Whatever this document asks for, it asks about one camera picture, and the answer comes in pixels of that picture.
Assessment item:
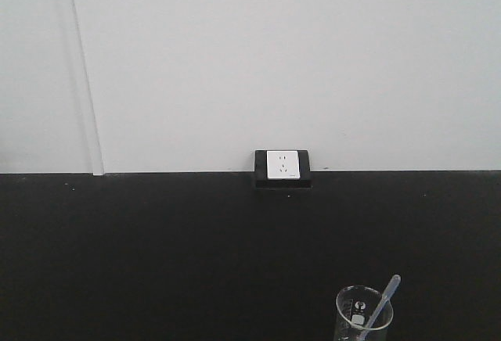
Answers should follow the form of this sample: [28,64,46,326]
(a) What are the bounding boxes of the black socket mounting box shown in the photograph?
[254,150,312,188]

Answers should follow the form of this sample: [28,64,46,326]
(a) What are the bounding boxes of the clear plastic pipette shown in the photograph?
[356,274,402,341]

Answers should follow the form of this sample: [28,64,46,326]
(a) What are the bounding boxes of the white wall power socket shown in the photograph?
[266,150,301,180]

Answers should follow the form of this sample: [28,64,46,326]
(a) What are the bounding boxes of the clear glass beaker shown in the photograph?
[333,285,394,341]

